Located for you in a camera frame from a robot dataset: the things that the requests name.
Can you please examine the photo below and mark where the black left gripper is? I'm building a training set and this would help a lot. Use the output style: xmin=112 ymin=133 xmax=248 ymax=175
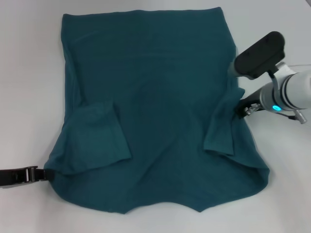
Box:
xmin=0 ymin=166 xmax=55 ymax=189

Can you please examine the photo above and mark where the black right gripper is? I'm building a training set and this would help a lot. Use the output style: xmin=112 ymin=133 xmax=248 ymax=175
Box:
xmin=234 ymin=91 xmax=263 ymax=120

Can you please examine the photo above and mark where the teal blue shirt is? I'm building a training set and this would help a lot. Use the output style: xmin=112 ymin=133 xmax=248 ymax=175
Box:
xmin=44 ymin=7 xmax=270 ymax=215

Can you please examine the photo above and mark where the right arm cable with connector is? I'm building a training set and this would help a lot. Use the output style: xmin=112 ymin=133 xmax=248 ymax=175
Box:
xmin=280 ymin=109 xmax=307 ymax=125

